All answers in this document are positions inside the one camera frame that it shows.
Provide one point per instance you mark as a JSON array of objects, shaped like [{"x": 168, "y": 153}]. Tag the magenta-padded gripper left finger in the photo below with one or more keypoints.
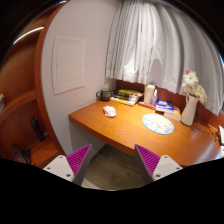
[{"x": 59, "y": 166}]

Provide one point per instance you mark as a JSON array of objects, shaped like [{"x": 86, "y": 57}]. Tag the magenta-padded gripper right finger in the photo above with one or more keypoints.
[{"x": 166, "y": 166}]

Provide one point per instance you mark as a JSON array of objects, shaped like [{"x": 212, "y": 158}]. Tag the pink computer mouse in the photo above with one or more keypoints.
[{"x": 109, "y": 111}]

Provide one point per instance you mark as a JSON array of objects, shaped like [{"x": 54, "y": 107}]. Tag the orange book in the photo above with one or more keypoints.
[{"x": 174, "y": 115}]

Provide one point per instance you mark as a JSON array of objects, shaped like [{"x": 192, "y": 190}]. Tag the white pitcher vase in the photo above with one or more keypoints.
[{"x": 189, "y": 111}]

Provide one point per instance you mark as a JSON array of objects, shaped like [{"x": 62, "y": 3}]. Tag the blue book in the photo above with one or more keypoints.
[{"x": 164, "y": 105}]

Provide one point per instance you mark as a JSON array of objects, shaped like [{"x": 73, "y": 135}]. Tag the white device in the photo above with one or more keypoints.
[{"x": 221, "y": 135}]

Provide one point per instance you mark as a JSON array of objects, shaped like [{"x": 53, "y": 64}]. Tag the red-brown book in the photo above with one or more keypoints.
[{"x": 145, "y": 104}]

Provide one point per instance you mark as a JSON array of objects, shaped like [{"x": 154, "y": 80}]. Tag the clear spray bottle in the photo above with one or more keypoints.
[{"x": 154, "y": 98}]

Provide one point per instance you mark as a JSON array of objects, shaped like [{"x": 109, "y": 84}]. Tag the wooden shelf unit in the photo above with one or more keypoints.
[{"x": 20, "y": 110}]

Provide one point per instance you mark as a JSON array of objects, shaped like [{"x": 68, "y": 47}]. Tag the white lidded tumbler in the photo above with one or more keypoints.
[{"x": 148, "y": 93}]

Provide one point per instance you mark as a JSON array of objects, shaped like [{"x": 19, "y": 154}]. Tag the yellow and white book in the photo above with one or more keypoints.
[{"x": 122, "y": 101}]

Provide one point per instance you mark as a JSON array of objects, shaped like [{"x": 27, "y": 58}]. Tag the dark green mug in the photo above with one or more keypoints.
[{"x": 105, "y": 94}]

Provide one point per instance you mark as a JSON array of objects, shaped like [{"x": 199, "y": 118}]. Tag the white flower bouquet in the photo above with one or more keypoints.
[{"x": 192, "y": 84}]

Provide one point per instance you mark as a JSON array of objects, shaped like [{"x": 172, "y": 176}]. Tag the white curtain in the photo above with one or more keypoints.
[{"x": 156, "y": 43}]

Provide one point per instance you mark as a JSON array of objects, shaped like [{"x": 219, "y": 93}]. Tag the white wall panel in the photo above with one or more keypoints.
[{"x": 68, "y": 65}]

